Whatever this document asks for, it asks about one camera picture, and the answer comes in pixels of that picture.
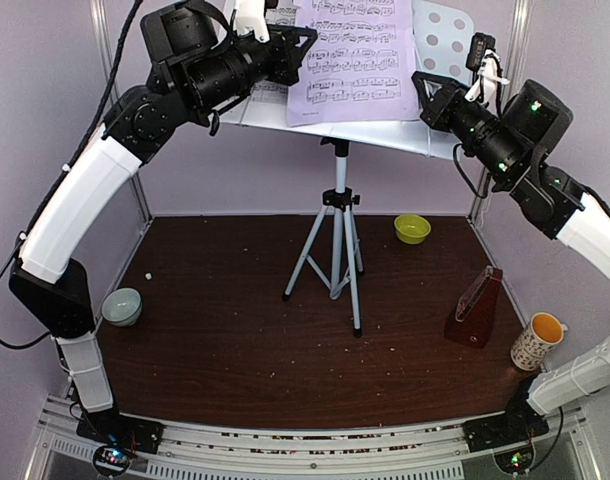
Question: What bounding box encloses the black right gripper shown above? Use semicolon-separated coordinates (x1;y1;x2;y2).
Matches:
411;69;526;183

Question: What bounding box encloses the white perforated music stand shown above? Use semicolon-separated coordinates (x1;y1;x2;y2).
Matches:
217;0;476;341

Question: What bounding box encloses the lavender bottom paper sheet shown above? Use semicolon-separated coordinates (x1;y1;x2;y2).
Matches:
287;0;419;127

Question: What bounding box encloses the sheet music page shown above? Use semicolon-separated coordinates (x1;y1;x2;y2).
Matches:
249;0;299;106

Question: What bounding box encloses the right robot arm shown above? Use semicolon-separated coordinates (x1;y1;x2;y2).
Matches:
411;72;610;442

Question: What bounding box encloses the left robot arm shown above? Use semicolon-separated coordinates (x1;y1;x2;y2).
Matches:
4;1;317;444

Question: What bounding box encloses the lime green bowl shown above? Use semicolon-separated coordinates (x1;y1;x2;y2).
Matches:
394;215;432;245

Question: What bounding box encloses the brown wooden metronome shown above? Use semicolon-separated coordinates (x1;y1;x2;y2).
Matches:
444;265;503;349

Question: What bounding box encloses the patterned yellow-lined mug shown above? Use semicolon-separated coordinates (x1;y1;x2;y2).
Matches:
510;312;568;372

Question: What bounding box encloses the pale celadon bowl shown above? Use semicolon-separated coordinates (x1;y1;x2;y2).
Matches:
101;288;143;327

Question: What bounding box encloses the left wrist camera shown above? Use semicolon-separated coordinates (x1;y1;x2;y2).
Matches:
224;0;278;43

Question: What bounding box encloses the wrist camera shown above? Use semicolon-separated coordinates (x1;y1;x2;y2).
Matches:
465;32;510;105
224;0;278;43

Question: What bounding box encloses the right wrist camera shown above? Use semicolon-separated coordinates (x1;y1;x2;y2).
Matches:
465;32;510;105

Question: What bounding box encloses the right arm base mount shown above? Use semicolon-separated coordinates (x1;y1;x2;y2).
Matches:
462;415;549;453

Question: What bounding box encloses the aluminium front rail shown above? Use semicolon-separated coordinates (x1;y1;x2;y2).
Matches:
22;392;610;480

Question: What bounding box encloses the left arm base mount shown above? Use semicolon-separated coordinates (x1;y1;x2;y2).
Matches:
76;410;164;454

